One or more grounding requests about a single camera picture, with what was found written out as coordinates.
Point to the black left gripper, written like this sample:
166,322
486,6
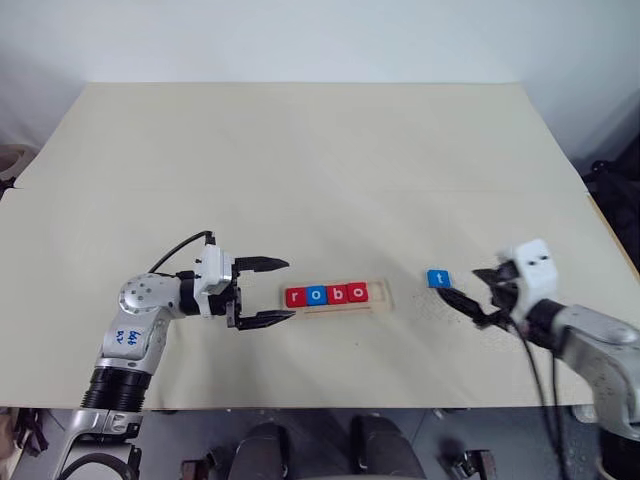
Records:
227,302

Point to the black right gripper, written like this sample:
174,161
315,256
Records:
507,287

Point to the red letter tile r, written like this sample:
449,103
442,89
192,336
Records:
295,297

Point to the blue letter tile t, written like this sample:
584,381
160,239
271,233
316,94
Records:
439,279

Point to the blue letter tile o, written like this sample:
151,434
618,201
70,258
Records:
316,296

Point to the red letter tile b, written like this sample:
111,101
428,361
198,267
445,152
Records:
338,295

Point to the red letter tile o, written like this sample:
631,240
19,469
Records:
357,293

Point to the wooden letter tray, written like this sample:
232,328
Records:
380,295

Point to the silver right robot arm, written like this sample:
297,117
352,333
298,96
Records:
600,335

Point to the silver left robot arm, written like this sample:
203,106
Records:
145,295

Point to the dark rounded shape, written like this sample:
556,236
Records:
385,450
262,452

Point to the black bag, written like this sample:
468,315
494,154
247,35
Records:
617,200

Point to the brown metal table clamp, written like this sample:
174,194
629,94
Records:
475,465
195,469

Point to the tan round object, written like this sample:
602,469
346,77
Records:
15,162

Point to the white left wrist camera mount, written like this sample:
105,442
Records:
215,270

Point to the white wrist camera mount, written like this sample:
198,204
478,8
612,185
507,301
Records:
535,270
215,270

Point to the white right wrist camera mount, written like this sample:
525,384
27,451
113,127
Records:
535,270

